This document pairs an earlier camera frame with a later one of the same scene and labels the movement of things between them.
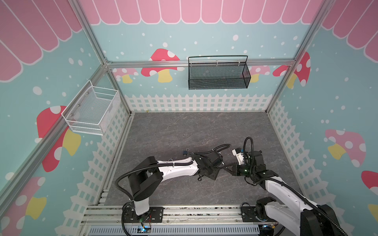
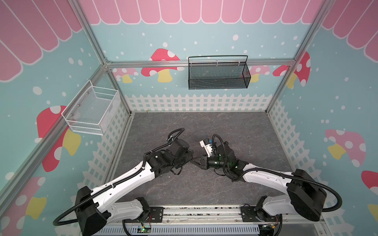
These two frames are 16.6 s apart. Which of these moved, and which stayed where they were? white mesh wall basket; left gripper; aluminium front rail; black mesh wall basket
Moved: left gripper
Stayed: white mesh wall basket; aluminium front rail; black mesh wall basket
